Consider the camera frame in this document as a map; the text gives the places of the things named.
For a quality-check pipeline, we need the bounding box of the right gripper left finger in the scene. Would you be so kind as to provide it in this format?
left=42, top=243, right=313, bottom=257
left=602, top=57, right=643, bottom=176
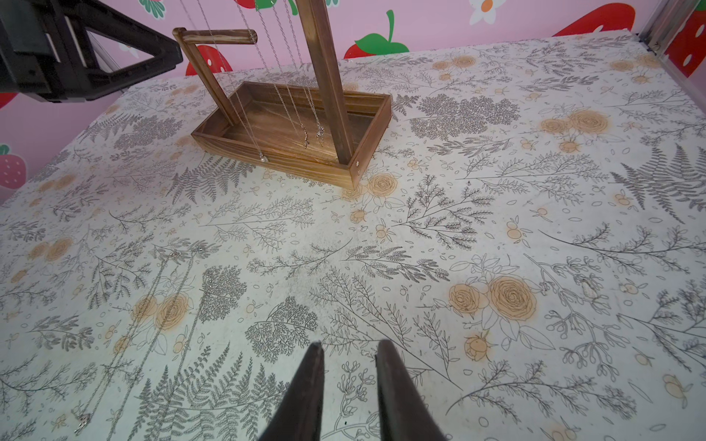
left=259, top=342, right=325, bottom=441

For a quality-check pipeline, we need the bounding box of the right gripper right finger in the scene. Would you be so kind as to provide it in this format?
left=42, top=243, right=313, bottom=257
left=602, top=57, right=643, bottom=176
left=375, top=340, right=445, bottom=440

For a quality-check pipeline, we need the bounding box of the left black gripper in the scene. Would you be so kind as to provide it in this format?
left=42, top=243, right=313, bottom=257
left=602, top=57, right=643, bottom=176
left=1, top=1, right=183, bottom=103

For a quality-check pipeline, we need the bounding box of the wooden jewelry display stand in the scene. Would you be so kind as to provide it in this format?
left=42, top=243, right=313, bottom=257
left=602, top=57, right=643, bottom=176
left=173, top=1, right=392, bottom=190

